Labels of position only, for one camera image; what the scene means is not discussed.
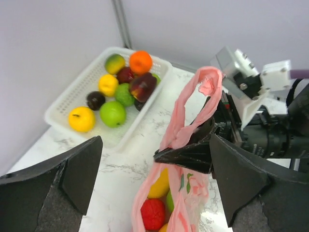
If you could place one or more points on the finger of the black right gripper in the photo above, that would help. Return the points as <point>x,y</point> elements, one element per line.
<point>196,157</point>

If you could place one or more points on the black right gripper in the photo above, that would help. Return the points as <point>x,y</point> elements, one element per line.
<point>259,195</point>

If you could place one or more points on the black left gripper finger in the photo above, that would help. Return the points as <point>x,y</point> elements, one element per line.
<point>53,195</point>

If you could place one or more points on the pink plastic bag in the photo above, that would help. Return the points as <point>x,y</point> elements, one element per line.
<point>189,188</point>

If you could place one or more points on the yellow fake fruit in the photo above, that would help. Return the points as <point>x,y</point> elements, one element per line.
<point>161,187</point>

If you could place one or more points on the red fake fruit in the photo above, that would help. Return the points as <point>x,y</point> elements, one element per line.
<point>153,214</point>

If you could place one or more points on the yellow fake apple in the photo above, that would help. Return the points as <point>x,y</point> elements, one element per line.
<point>82,119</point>

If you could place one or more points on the small green fake fruit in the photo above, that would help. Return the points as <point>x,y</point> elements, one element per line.
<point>158,80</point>

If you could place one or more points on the dark red fake apple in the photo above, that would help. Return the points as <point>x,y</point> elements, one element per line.
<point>142,87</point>

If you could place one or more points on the green fake apple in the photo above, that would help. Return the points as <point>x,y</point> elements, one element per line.
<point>113,114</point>

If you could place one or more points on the green fake lime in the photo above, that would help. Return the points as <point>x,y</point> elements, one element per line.
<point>123,95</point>

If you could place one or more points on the dark purple fake fruit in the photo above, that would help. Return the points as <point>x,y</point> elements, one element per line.
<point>95,100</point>

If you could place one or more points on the orange fake orange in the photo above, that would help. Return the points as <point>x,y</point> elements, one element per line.
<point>140,62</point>

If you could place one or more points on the yellow fake lemon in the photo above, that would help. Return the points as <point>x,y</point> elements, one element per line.
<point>108,85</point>

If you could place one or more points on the yellow green fake mango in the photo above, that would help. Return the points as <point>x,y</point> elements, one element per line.
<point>114,63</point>

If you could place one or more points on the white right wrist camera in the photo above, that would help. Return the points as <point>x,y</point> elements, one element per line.
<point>247,86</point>

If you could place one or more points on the right aluminium frame post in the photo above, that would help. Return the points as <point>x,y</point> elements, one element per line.
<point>122,22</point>

